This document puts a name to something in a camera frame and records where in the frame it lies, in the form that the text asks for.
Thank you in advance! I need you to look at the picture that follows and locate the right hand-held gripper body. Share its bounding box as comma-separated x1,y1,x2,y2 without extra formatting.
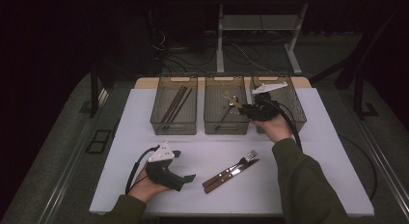
246,81,289,123

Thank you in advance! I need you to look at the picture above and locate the tangle of floor cables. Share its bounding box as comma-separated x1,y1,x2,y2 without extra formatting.
150,27,274,73

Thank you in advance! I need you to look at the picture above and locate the wooden-handled fork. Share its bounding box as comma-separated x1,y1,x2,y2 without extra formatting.
202,149,259,188

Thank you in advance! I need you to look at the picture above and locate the right hand-held gripper cable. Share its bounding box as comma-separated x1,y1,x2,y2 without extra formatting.
261,97,304,153

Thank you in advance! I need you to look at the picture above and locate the black angled metal stand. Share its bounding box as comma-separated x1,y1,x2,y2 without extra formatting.
310,5,409,119

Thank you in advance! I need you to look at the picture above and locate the person's left hand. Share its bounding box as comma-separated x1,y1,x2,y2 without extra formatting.
127,169,171,205

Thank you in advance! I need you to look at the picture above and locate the left hand-held gripper cable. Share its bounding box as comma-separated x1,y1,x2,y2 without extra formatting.
124,145,161,196

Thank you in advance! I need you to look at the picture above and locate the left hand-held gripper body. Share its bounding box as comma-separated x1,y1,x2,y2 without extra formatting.
145,141,186,192

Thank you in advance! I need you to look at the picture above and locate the person's right hand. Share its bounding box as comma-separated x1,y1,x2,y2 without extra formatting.
251,113,293,144

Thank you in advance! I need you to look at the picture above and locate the white table cover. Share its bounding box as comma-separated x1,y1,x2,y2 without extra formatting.
89,87,375,217

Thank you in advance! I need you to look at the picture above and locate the hand-held gripper cable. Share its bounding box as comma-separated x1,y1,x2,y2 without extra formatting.
261,97,304,153
124,145,161,196

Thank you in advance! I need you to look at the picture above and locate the wooden-handled knife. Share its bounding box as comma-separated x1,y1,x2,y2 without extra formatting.
204,158,261,194

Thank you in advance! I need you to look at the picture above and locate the brown wooden chopstick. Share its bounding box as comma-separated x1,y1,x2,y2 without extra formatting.
159,84,185,124
163,86,188,124

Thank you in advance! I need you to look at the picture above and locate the smoky plastic bin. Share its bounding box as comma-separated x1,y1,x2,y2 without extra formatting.
150,72,199,136
249,71,308,135
204,72,251,136

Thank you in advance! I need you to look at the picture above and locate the thin black cable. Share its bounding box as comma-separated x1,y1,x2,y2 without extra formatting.
337,133,378,201

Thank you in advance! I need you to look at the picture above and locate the metal floor rail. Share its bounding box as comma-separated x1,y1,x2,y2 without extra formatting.
38,88,110,224
350,111,409,215

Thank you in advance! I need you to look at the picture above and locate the white metal desk frame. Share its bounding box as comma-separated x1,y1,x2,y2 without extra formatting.
204,0,357,76

